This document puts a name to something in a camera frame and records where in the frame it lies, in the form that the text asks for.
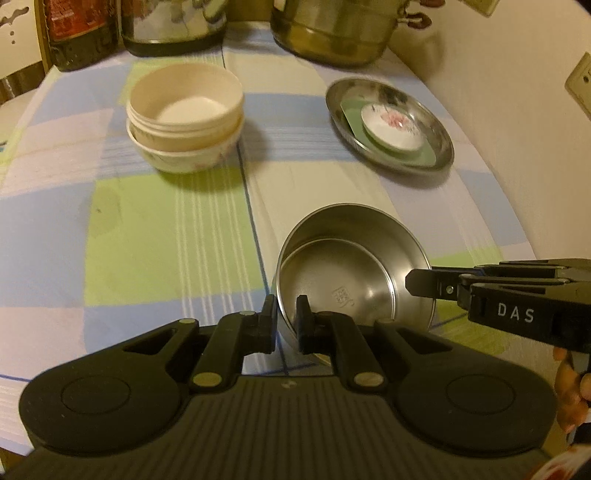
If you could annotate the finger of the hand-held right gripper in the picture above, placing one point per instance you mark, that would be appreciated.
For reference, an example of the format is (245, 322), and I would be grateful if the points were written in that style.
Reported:
(531, 268)
(429, 282)

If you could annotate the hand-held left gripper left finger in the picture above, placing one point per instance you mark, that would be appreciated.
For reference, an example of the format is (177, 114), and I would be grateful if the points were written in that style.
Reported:
(268, 323)

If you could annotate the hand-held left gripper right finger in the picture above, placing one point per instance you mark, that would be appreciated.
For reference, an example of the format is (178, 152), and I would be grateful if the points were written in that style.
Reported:
(302, 323)

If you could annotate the steel bowl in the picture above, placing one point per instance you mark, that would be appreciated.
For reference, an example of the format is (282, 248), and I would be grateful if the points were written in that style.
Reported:
(351, 258)

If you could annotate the small floral plate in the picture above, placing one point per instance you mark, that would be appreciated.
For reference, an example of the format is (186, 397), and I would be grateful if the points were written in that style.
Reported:
(390, 122)

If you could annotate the white floral bowl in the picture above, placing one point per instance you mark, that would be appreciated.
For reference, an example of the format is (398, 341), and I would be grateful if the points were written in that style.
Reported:
(184, 161)

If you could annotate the green square plate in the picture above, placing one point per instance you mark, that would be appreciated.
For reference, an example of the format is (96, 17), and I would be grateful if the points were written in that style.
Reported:
(355, 115)

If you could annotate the round steel plate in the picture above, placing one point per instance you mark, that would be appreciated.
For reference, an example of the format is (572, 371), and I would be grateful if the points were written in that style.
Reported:
(397, 92)

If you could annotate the cream bowl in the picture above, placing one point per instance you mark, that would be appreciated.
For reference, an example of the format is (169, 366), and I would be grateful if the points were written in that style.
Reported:
(184, 110)

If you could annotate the person's right hand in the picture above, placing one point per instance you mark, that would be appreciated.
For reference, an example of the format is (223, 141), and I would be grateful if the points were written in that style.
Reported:
(572, 392)

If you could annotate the checked tablecloth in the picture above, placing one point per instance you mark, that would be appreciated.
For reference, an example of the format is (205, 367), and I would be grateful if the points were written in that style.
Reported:
(138, 240)

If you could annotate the steel steamer pot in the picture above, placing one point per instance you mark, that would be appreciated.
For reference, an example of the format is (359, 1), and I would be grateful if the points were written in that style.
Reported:
(332, 32)

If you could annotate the steel kettle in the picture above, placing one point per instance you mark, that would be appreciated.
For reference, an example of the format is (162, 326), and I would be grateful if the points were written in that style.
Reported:
(171, 27)

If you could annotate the cooking oil bottle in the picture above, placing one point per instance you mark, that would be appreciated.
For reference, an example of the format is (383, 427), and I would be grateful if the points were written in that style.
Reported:
(78, 32)

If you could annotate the wall socket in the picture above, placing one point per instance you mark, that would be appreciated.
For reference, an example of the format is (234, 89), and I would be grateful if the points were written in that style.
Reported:
(581, 87)
(482, 7)

